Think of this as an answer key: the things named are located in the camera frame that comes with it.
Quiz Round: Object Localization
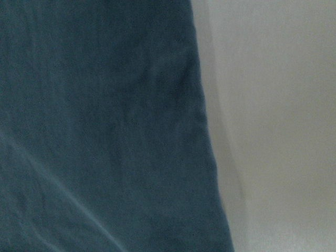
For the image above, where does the black graphic t-shirt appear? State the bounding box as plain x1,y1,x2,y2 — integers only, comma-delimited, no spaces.
1,1,234,251

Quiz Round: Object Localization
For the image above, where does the brown paper table cover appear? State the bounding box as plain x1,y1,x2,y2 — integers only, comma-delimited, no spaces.
192,1,335,251

